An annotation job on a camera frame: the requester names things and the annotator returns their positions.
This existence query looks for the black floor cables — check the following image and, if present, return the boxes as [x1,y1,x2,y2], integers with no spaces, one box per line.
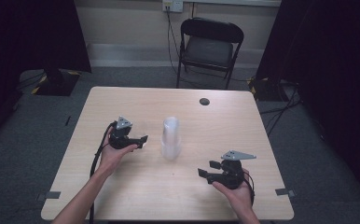
[258,78,304,138]

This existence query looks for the clear plastic bottle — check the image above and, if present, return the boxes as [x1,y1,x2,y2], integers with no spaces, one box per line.
[160,116,183,161]

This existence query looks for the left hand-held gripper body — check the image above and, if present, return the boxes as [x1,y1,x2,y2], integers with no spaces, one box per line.
[107,116,139,150]

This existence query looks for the grey tape strip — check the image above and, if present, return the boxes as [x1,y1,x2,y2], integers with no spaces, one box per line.
[35,190,62,202]
[274,188,296,198]

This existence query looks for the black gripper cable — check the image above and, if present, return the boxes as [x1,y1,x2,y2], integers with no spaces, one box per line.
[89,120,118,224]
[243,174,256,206]

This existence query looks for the person's right hand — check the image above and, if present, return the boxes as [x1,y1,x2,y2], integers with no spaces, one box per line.
[212,168,256,213]

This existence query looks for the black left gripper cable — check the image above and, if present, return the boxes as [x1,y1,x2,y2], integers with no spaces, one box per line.
[89,120,118,224]

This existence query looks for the black folding chair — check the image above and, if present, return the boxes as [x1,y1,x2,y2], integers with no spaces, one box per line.
[175,17,245,91]

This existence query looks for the black curtain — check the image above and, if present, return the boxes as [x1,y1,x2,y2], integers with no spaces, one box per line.
[255,0,360,206]
[0,0,92,147]

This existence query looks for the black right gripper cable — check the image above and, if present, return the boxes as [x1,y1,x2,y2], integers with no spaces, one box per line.
[243,174,256,206]

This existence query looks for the person's left hand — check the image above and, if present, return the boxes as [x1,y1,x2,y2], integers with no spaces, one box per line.
[98,135,139,177]

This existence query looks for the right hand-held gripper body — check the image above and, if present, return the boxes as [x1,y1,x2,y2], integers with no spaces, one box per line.
[210,150,257,190]

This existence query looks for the white wall outlet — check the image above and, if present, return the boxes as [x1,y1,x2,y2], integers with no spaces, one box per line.
[161,0,185,14]

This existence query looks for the black stand base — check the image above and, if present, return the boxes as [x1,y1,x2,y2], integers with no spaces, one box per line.
[31,68,82,97]
[248,77,283,103]

